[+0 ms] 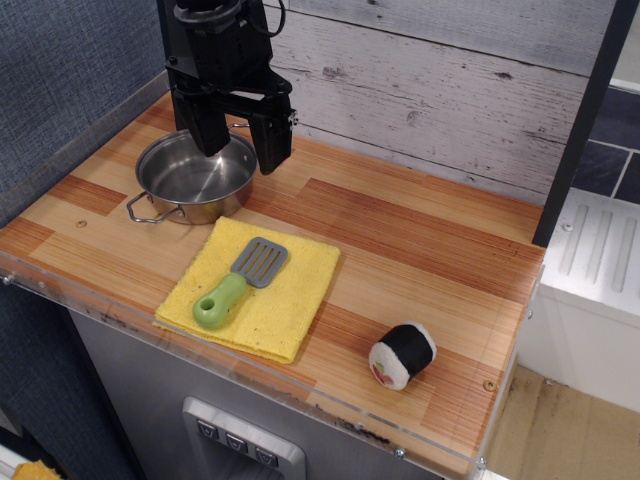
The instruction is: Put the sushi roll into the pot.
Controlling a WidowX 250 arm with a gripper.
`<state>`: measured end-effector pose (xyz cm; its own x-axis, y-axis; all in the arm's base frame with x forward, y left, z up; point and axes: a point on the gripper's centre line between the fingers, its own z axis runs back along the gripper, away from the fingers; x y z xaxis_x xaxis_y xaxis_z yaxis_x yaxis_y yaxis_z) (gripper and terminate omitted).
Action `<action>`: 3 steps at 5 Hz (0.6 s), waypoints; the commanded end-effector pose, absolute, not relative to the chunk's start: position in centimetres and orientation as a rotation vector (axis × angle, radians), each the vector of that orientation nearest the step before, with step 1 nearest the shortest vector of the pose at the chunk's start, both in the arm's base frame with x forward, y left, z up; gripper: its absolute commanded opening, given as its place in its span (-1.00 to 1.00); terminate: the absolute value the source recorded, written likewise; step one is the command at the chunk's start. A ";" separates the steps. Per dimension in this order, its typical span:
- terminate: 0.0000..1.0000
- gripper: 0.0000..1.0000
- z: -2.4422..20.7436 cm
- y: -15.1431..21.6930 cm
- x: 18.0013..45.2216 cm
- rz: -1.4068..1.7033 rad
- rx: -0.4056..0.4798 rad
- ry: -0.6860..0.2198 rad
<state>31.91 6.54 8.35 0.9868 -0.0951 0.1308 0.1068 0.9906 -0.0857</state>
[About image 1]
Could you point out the black right vertical post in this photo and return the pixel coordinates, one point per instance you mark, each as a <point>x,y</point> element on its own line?
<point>606,61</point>

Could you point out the stainless steel pot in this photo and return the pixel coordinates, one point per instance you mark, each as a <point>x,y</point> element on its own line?
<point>181,184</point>

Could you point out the yellow cloth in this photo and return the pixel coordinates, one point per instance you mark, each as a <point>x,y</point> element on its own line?
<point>270,322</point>

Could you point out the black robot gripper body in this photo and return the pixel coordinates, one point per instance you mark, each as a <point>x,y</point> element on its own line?
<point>226,52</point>

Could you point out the yellow object at corner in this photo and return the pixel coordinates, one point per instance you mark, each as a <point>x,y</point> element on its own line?
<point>34,471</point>

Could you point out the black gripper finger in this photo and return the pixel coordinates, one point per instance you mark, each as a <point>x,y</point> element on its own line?
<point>206,124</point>
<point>271,127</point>

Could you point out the white appliance with ridges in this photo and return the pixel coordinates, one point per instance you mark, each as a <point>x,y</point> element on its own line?
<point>582,328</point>

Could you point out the green handled grey spatula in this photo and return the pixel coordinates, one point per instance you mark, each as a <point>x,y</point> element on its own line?
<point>256,266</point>

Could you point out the black white plush sushi roll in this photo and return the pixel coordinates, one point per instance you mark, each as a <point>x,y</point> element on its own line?
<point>402,353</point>

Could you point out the silver control panel with buttons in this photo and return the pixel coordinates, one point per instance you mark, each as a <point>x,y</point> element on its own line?
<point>228,447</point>

